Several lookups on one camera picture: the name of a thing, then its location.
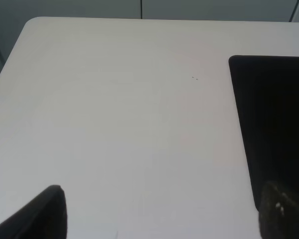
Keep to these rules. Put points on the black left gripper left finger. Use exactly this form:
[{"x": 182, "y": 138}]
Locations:
[{"x": 44, "y": 217}]

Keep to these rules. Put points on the black mouse pad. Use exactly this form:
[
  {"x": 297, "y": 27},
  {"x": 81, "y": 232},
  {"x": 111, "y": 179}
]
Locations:
[{"x": 266, "y": 90}]

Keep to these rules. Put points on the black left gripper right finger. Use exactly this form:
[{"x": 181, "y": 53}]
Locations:
[{"x": 278, "y": 212}]

